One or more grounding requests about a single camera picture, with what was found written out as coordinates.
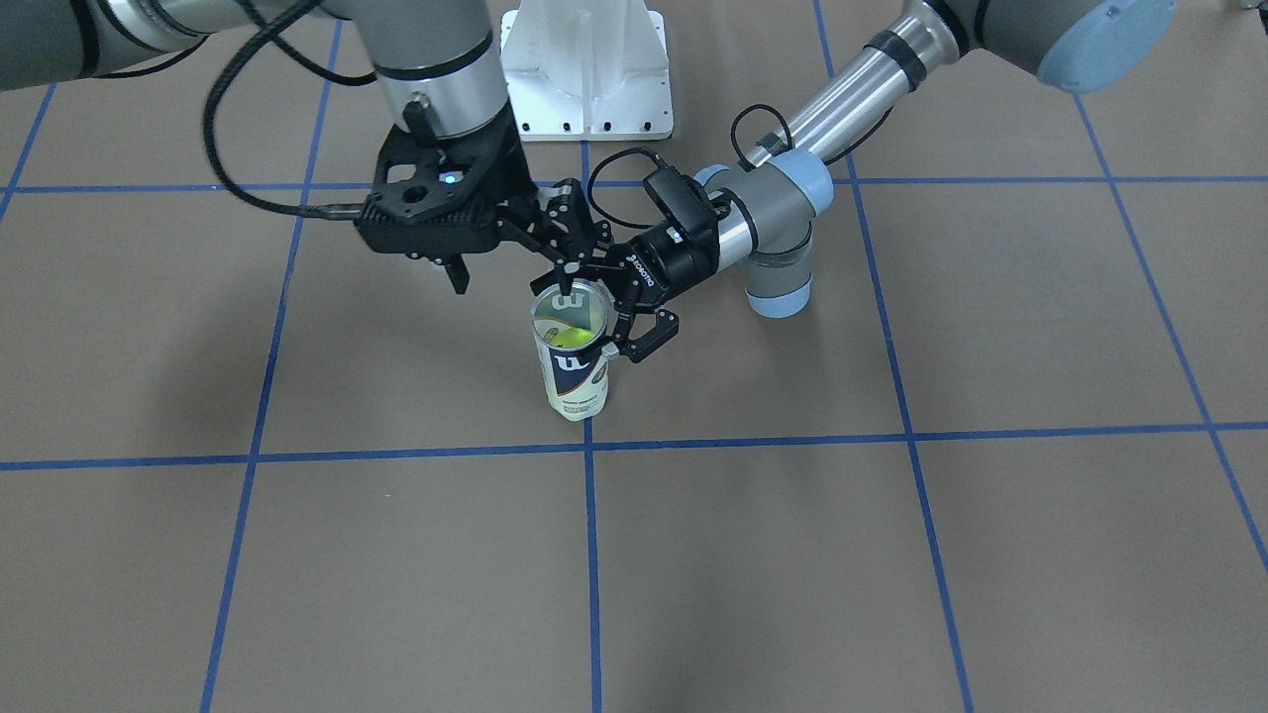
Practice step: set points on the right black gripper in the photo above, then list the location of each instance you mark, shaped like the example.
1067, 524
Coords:
514, 174

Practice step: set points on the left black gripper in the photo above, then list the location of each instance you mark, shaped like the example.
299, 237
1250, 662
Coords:
662, 260

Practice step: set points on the clear tennis ball can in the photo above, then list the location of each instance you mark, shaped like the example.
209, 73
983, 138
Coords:
576, 382

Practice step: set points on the yellow tennis ball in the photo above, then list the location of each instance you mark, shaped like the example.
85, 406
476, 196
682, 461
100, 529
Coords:
568, 338

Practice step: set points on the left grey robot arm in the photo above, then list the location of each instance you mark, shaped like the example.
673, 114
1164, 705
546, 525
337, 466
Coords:
759, 211

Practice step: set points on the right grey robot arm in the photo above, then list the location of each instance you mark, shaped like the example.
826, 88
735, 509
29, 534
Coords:
437, 55

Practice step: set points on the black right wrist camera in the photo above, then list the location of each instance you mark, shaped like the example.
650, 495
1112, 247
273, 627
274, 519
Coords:
429, 200

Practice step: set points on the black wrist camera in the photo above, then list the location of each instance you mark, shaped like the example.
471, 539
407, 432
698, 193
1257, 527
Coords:
688, 214
429, 200

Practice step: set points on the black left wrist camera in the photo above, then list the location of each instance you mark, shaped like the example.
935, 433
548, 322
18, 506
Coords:
688, 214

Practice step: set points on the white metal base plate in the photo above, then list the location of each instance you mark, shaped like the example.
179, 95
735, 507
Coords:
595, 71

